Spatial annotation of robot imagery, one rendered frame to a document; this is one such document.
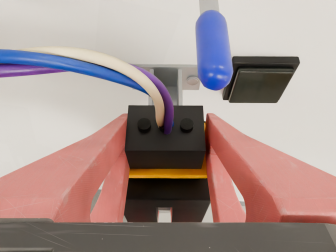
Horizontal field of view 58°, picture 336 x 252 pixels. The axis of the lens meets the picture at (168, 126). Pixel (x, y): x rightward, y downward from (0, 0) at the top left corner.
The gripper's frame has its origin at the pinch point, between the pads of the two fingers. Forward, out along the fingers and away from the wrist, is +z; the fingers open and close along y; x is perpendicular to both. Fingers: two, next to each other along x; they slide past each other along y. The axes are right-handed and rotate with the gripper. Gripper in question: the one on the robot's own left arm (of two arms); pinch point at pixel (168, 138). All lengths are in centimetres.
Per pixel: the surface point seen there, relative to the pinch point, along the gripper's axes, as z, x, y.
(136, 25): 6.6, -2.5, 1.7
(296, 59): 7.2, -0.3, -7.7
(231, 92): 7.7, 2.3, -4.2
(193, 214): 0.0, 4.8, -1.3
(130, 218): 0.4, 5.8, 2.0
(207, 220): 80, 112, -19
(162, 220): 77, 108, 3
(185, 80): 8.1, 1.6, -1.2
